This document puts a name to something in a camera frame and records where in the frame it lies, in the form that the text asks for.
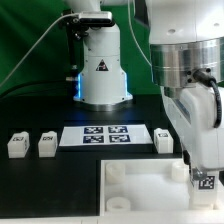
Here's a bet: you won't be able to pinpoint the silver camera on mount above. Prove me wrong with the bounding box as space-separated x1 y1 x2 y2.
78 11 113 27

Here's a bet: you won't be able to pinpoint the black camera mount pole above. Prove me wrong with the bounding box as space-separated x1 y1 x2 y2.
62 10 88 82

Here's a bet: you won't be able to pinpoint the white square tabletop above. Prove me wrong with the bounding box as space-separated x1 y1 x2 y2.
99 158 224 224

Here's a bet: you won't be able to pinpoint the white marker sheet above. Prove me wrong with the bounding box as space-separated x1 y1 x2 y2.
60 124 153 146

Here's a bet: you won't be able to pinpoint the grey camera cable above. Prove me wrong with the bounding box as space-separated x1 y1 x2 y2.
0 13 81 88

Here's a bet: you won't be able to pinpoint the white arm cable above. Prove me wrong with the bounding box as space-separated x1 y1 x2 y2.
126 0 153 68

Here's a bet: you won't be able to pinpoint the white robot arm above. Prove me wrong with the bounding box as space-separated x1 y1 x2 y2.
64 0 224 180

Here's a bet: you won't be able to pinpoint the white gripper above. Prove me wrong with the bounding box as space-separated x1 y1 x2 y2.
162 84 224 181

